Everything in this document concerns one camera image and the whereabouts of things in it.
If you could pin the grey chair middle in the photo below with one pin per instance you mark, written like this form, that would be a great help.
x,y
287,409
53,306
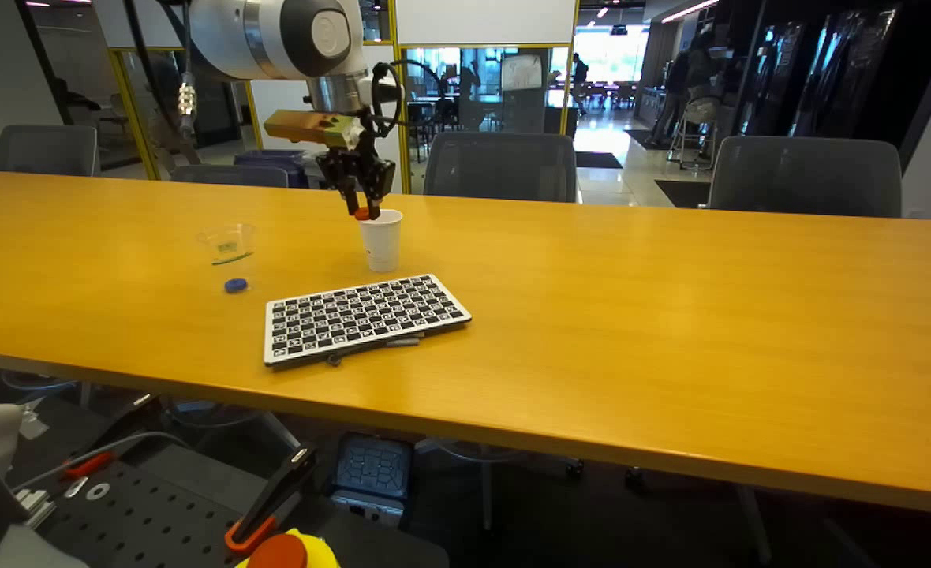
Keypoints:
x,y
501,165

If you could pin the blue disc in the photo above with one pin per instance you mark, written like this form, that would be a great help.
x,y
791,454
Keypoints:
x,y
234,286

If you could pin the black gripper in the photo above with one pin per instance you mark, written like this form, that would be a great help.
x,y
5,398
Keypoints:
x,y
359,179

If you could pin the checkered marker calibration board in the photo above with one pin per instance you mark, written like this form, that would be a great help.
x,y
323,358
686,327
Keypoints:
x,y
357,318

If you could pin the grey chair left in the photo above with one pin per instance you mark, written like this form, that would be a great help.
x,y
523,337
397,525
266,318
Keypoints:
x,y
50,150

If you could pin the left orange black clamp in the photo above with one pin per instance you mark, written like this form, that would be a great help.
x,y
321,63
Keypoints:
x,y
262,516

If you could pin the grey chair right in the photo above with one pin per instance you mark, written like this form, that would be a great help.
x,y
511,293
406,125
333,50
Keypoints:
x,y
809,176

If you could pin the yellow emergency stop button box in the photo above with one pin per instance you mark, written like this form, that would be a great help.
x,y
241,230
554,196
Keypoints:
x,y
291,552

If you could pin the white paper cup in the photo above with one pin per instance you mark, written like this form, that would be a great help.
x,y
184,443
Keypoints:
x,y
382,239

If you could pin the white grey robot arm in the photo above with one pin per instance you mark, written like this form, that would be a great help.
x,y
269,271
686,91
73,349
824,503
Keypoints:
x,y
315,44

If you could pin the grey chair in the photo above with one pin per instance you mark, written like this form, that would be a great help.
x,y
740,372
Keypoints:
x,y
50,150
809,176
501,165

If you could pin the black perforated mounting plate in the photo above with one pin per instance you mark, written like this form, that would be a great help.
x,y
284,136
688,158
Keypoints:
x,y
156,509

